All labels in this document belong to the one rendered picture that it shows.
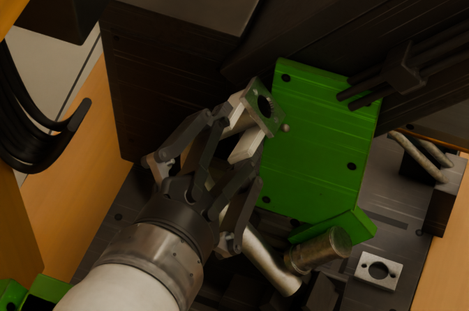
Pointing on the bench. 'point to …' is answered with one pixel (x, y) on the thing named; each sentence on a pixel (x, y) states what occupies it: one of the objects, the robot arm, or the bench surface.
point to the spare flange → (361, 274)
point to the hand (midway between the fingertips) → (241, 125)
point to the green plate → (315, 145)
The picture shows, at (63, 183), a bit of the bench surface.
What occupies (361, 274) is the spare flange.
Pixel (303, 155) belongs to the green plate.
